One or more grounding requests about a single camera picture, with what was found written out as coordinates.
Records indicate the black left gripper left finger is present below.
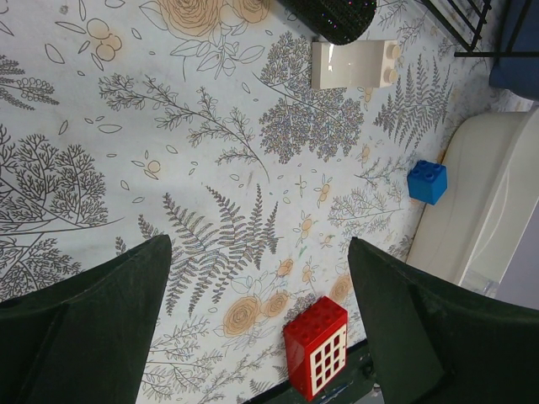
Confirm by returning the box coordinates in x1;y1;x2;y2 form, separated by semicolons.
1;235;172;403

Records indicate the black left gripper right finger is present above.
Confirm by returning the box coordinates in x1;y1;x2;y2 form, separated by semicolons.
348;237;538;403

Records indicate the red toy window block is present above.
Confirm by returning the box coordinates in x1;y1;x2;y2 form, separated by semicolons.
283;296;348;401

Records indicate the blue toy brick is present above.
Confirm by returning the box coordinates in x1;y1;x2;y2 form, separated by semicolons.
407;160;448;205

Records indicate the white rectangular basin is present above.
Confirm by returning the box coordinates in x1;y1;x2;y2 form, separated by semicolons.
407;109;538;297

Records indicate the white toy brick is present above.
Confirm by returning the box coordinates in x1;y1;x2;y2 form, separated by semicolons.
311;40;401;90

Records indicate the black rhinestone microphone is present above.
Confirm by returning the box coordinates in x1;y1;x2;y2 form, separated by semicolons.
280;0;377;45

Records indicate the black wire rack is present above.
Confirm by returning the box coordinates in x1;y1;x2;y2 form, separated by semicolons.
419;0;527;59

